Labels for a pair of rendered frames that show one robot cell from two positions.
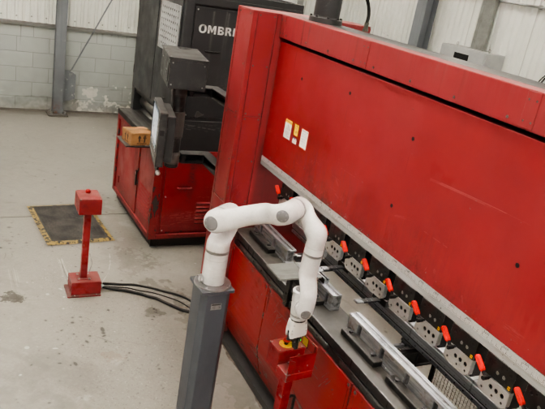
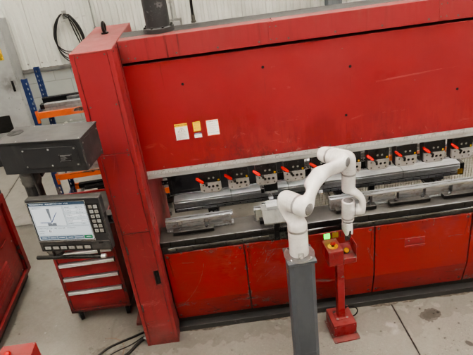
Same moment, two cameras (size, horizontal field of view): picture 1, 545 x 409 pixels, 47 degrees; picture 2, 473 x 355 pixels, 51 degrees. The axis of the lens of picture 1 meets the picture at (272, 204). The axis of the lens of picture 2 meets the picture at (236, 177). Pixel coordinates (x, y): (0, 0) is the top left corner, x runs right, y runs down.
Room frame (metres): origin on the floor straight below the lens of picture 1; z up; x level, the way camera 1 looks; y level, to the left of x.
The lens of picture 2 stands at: (1.96, 2.56, 2.87)
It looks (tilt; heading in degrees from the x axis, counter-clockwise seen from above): 27 degrees down; 298
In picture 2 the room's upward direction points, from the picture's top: 8 degrees counter-clockwise
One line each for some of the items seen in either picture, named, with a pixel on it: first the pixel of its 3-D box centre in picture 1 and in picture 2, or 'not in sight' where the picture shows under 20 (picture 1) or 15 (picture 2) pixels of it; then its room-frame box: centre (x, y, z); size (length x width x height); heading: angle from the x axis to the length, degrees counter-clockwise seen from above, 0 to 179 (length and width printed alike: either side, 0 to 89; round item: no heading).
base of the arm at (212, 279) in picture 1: (214, 267); (298, 241); (2.85, 0.23, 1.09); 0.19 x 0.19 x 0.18
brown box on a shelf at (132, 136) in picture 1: (136, 135); not in sight; (5.13, 1.25, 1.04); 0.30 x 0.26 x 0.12; 31
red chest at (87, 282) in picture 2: not in sight; (95, 256); (4.72, 0.10, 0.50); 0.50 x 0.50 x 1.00; 29
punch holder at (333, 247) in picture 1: (341, 241); (293, 167); (3.08, -0.40, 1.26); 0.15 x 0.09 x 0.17; 29
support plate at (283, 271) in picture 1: (293, 270); (274, 213); (3.17, -0.18, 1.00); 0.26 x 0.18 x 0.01; 119
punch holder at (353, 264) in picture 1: (361, 258); (321, 164); (2.91, -0.49, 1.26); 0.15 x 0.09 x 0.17; 29
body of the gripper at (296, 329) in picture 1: (297, 325); (347, 225); (2.66, -0.22, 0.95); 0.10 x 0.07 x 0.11; 124
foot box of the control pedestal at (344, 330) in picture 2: not in sight; (342, 323); (2.71, -0.20, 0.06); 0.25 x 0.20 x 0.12; 124
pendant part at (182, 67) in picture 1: (177, 115); (66, 197); (4.10, 0.74, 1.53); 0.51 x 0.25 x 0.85; 18
